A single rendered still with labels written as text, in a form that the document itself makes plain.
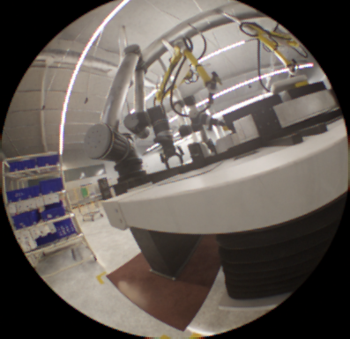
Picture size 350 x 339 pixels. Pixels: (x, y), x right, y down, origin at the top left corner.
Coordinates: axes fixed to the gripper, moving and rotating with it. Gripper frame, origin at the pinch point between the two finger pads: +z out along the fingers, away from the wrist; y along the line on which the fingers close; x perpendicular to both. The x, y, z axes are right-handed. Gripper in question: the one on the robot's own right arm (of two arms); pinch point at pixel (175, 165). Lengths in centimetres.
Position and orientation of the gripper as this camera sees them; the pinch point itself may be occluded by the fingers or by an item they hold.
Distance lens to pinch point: 64.4
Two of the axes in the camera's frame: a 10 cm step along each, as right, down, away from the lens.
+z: 3.1, 9.5, -0.6
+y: -8.1, 3.0, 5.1
